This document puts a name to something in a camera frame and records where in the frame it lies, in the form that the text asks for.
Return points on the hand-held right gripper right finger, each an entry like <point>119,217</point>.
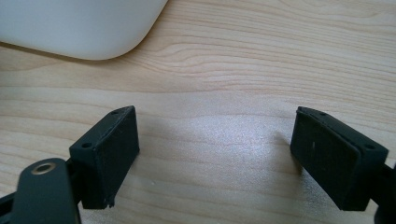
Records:
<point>330,155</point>

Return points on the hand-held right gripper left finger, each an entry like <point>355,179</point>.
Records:
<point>106,155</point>

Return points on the white plastic bin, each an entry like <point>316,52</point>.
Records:
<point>77,25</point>

